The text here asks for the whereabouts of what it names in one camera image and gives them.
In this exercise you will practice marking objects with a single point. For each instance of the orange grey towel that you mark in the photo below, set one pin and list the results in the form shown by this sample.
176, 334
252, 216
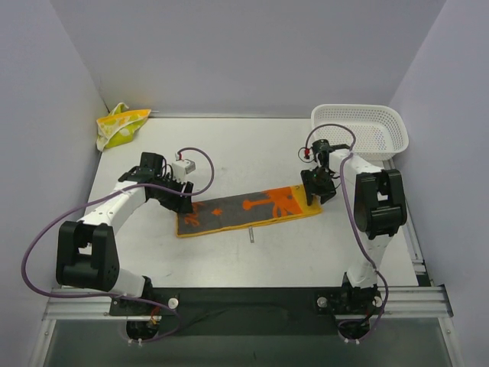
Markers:
260, 208

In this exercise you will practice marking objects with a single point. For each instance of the yellow green crumpled towel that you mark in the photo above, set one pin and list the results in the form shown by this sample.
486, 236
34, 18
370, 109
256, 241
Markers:
120, 126

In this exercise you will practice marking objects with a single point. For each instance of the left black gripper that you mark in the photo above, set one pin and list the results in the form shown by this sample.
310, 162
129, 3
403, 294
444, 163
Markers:
177, 196

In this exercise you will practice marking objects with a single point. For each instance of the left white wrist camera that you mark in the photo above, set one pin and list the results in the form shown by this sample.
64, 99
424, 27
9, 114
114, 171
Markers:
181, 169

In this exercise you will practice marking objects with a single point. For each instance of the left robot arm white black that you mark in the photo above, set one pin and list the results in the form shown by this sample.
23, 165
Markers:
87, 255

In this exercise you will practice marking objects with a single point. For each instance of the aluminium frame rail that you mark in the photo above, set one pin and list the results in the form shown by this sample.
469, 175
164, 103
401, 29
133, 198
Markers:
402, 302

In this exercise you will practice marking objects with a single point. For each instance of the white plastic perforated basket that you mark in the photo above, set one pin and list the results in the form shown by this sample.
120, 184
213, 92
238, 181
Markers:
379, 130

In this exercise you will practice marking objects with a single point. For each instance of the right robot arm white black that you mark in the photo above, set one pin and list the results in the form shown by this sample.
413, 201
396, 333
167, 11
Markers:
374, 199

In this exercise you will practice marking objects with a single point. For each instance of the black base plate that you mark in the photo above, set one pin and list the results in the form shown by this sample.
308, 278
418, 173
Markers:
350, 313

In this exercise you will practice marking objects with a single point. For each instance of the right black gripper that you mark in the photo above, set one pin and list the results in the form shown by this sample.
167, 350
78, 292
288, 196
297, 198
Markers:
317, 185

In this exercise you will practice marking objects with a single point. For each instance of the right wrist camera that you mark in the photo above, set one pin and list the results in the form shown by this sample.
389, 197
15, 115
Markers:
321, 150

